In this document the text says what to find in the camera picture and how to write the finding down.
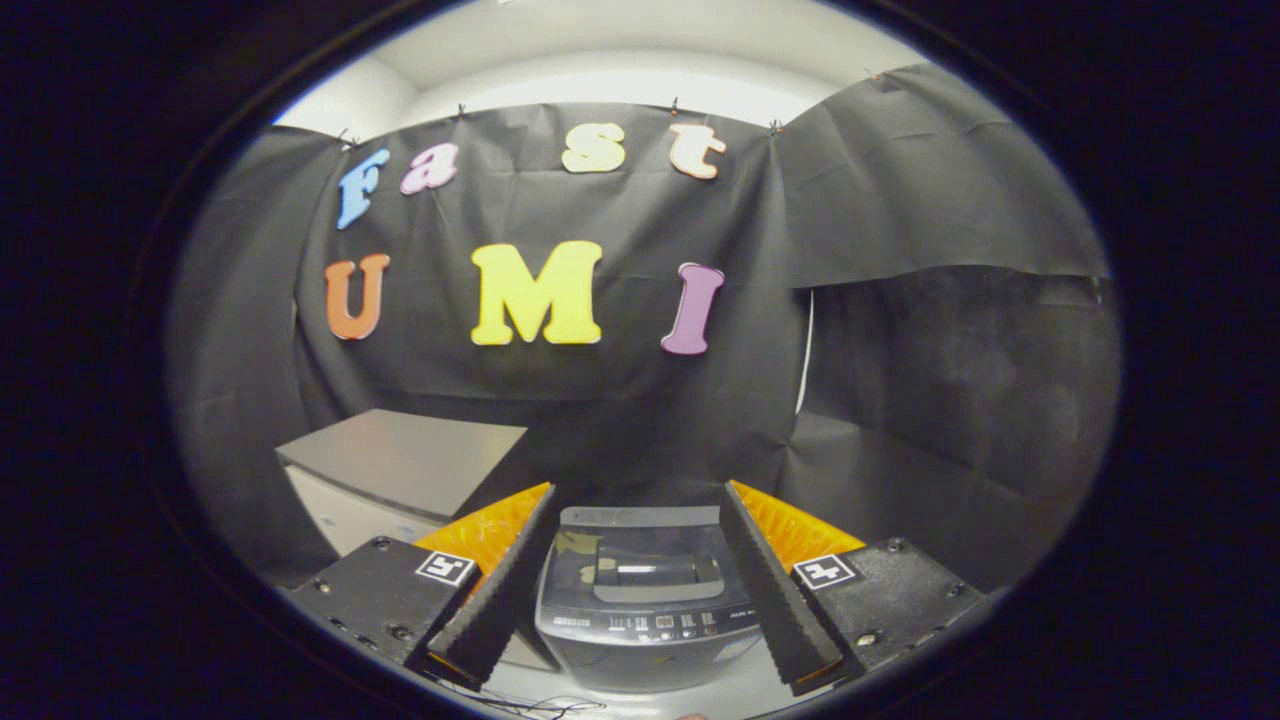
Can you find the washing machine lid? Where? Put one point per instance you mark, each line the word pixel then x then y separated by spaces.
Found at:
pixel 640 540

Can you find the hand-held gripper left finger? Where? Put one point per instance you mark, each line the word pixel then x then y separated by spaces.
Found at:
pixel 500 600

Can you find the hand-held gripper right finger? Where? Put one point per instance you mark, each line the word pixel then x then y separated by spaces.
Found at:
pixel 775 600

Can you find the beige cabinet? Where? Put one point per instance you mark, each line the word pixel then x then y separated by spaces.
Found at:
pixel 400 460

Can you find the row of small cloth clips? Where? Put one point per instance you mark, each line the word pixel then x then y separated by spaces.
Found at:
pixel 675 104

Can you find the dark grey washing machine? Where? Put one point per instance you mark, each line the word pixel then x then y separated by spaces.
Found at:
pixel 640 655

